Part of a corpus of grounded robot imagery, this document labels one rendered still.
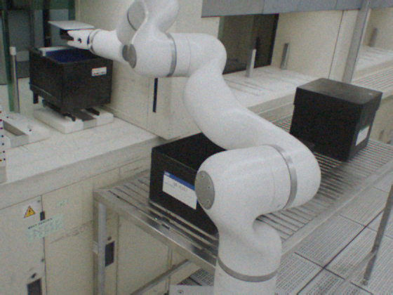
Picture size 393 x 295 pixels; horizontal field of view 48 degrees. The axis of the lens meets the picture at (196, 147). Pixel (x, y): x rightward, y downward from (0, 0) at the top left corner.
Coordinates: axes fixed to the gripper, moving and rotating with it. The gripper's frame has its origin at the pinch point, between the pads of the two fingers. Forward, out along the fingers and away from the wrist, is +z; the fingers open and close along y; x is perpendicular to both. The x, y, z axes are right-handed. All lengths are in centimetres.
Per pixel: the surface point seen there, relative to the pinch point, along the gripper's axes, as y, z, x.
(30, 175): -35, -31, -32
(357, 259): 130, -83, -119
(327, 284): 97, -80, -119
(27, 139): -24.3, -11.4, -30.3
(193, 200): -6, -67, -35
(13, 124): -23.1, -0.7, -28.9
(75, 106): -5.1, -10.1, -23.1
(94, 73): 2.5, -10.8, -12.1
